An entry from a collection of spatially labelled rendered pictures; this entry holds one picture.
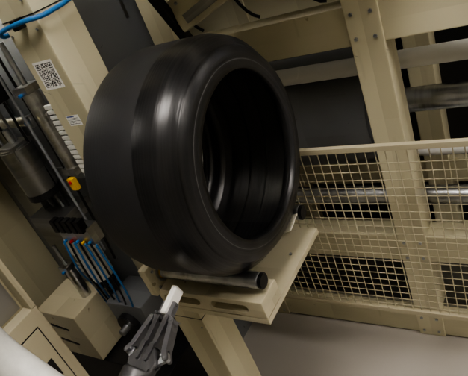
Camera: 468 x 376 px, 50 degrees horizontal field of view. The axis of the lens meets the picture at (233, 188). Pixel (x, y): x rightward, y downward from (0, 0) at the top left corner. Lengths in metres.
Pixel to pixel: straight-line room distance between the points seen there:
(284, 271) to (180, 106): 0.62
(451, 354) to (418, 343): 0.13
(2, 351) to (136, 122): 0.49
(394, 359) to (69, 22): 1.69
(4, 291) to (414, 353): 1.53
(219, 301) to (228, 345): 0.50
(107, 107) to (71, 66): 0.23
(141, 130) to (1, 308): 0.85
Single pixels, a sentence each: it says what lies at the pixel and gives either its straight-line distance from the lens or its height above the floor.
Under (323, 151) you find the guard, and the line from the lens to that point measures 1.54.
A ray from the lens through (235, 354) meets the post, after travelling 1.90.
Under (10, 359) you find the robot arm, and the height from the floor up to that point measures 1.25.
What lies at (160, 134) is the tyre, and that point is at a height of 1.38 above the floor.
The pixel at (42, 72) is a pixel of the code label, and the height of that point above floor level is 1.52.
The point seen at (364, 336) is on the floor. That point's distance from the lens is 2.28.
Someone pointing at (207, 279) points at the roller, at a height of 0.91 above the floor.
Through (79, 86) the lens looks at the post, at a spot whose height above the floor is 1.46.
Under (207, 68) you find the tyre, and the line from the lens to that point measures 1.10.
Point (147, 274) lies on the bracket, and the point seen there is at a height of 0.93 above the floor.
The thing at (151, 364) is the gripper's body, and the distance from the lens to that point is 1.12.
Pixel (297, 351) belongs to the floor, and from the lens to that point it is 2.31.
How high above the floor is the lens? 1.72
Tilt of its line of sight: 29 degrees down
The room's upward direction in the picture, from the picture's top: 23 degrees counter-clockwise
